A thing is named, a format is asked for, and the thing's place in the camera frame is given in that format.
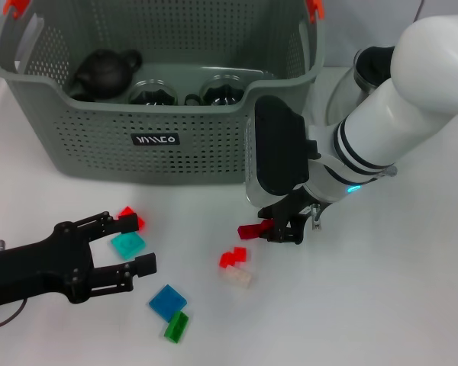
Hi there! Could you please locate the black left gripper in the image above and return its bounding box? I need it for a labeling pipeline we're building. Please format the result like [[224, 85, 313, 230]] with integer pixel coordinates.
[[0, 210, 158, 305]]

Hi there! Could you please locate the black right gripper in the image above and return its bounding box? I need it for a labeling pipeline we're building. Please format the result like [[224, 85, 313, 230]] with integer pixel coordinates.
[[257, 186, 318, 246]]

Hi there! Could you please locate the dark red toy brick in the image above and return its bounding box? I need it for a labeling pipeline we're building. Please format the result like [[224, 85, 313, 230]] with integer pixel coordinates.
[[237, 220, 274, 240]]

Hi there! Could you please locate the red stepped toy brick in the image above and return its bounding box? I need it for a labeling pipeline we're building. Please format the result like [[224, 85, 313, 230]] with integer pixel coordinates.
[[218, 246, 249, 269]]

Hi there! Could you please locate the glass teacup black holder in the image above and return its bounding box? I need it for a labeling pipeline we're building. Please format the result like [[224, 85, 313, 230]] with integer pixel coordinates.
[[184, 74, 246, 108], [128, 78, 178, 107]]

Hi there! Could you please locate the grey perforated storage bin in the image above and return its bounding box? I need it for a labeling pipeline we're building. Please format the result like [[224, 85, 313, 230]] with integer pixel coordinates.
[[0, 0, 327, 187]]

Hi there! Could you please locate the teal toy brick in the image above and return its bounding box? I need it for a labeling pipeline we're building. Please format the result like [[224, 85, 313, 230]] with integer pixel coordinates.
[[110, 232, 146, 262]]

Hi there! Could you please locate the bright red toy brick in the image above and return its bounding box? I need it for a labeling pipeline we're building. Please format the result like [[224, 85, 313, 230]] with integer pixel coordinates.
[[118, 205, 147, 233]]

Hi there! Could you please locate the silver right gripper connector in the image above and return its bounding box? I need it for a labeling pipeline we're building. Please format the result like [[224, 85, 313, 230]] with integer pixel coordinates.
[[311, 204, 324, 231]]

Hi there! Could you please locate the blue toy brick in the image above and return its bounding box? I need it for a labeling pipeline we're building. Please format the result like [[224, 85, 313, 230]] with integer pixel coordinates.
[[148, 284, 189, 320]]

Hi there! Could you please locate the green toy brick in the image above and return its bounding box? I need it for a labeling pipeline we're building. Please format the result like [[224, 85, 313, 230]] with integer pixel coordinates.
[[163, 310, 190, 344]]

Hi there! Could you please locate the dark clay teapot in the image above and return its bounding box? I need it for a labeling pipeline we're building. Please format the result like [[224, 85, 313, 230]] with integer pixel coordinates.
[[67, 48, 144, 103]]

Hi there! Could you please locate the dark left gripper cable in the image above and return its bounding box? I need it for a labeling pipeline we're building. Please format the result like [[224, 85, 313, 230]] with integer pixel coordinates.
[[0, 299, 27, 332]]

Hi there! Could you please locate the glass teapot black handle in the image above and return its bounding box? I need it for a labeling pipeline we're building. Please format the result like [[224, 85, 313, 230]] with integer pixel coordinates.
[[325, 46, 397, 127]]

